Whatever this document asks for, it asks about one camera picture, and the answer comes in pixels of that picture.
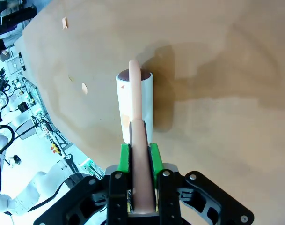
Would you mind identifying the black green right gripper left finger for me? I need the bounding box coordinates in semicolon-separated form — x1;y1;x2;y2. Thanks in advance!
33;142;132;225

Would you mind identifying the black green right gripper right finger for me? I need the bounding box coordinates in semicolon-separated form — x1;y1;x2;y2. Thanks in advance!
148;142;255;225

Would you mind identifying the pink handled lint roller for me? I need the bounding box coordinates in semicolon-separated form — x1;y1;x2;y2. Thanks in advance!
116;60;155;215

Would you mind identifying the white robot with black cables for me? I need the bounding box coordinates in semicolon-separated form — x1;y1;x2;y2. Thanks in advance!
0;93;23;169

